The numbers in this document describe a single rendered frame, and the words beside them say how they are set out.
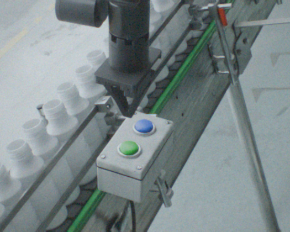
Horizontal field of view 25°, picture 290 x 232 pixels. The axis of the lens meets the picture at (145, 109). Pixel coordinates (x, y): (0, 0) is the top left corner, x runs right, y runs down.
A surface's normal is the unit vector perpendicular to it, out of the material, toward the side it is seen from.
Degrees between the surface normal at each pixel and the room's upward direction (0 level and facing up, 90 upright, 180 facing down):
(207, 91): 90
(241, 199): 0
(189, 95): 90
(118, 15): 88
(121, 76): 20
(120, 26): 91
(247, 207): 0
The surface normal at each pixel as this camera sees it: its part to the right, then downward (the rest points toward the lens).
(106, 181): -0.40, 0.56
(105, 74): 0.02, -0.79
